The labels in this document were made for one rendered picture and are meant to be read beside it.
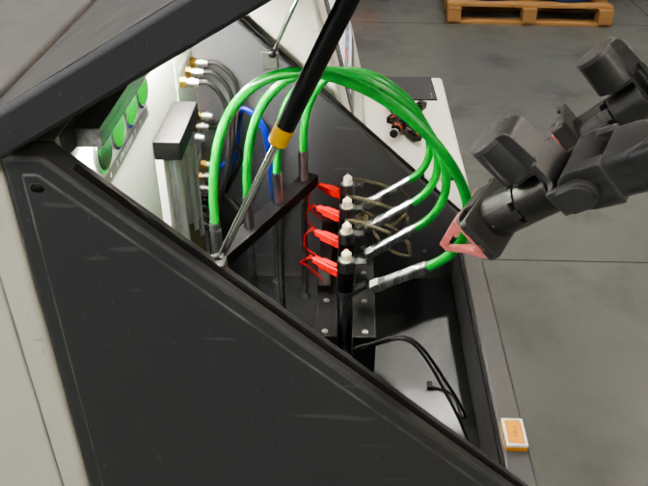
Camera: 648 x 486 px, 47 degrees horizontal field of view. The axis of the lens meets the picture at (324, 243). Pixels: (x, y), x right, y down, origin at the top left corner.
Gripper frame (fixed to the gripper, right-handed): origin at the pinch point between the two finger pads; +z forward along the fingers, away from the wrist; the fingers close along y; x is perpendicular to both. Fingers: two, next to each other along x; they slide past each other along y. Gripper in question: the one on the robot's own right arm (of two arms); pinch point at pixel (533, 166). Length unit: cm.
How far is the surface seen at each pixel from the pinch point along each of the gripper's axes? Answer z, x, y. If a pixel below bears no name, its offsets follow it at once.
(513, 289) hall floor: 83, -128, -88
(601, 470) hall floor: 60, -48, -110
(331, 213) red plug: 32.2, 3.0, 14.1
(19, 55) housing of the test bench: 16, 49, 59
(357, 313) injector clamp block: 32.4, 17.8, 1.6
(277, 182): 32.9, 7.2, 25.1
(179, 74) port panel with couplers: 33, 6, 49
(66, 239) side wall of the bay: 19, 59, 43
